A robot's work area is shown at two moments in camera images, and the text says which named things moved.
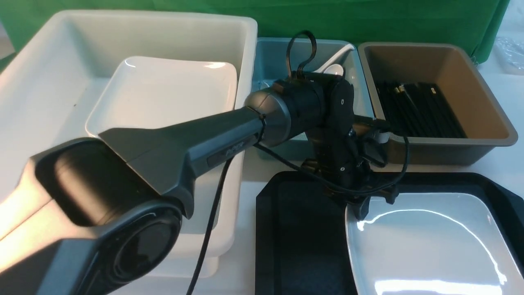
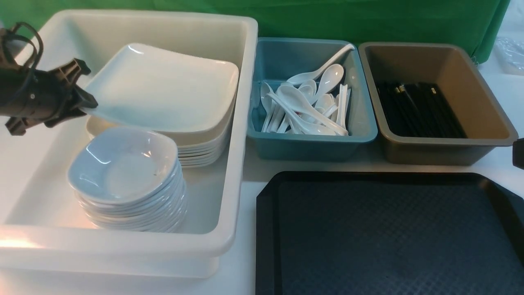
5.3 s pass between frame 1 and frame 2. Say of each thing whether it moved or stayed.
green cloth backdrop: stayed
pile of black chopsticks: stayed
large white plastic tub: stayed
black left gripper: moved
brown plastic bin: stayed
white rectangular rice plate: moved
